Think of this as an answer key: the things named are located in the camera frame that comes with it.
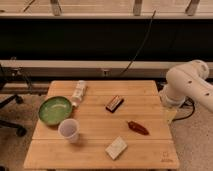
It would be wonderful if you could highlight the dark brown rectangular eraser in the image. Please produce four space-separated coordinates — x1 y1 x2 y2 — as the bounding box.
106 96 124 113

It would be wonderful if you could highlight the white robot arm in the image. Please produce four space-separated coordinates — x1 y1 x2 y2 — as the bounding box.
159 60 213 112

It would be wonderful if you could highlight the white ceramic cup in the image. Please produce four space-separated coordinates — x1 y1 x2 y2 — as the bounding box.
58 119 79 143

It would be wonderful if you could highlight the green ceramic bowl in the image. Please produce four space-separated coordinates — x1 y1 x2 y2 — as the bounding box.
38 96 73 126

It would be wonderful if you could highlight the red chili pepper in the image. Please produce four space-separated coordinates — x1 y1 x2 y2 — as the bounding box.
128 121 149 135

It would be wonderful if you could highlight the beige rectangular sponge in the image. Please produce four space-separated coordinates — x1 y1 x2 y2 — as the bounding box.
105 137 127 160

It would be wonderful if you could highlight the clear plastic bottle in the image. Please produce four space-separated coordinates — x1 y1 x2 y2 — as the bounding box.
71 80 87 107

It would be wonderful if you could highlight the black office chair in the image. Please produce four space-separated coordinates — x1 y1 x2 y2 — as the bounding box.
0 63 28 138

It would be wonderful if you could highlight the black floor cable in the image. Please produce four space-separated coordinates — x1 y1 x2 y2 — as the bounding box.
173 98 196 122

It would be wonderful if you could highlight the black hanging cable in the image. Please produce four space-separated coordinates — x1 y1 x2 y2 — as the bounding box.
119 9 157 77

